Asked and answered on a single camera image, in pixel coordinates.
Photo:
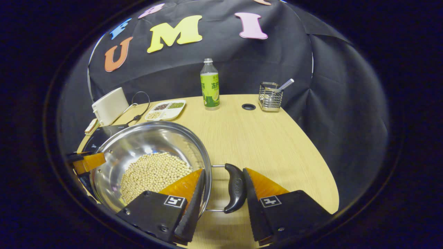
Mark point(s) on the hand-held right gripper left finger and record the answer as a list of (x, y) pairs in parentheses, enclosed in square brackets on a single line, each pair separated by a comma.
[(193, 214)]

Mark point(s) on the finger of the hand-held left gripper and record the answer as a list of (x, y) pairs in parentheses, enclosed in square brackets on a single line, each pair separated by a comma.
[(91, 162)]

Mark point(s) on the pile of soybeans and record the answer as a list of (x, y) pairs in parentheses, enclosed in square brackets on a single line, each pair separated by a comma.
[(152, 176)]

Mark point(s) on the stainless steel pot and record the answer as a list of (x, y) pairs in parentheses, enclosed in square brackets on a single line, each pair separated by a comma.
[(145, 141)]

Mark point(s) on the white divided tray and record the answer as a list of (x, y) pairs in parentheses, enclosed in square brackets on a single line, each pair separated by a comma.
[(165, 111)]

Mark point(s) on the green label drink bottle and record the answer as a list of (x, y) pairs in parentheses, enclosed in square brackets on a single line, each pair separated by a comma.
[(210, 90)]

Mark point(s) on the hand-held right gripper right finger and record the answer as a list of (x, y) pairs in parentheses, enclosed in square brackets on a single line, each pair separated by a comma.
[(254, 214)]

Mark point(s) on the metal spoon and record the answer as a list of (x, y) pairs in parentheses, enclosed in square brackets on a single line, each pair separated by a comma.
[(286, 84)]

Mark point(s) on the white toaster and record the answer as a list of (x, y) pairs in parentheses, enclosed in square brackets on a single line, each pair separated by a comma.
[(110, 105)]

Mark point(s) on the bread slice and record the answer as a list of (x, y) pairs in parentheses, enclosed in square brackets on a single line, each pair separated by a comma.
[(92, 127)]

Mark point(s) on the black induction cooktop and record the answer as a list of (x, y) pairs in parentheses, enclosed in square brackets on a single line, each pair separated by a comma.
[(100, 136)]

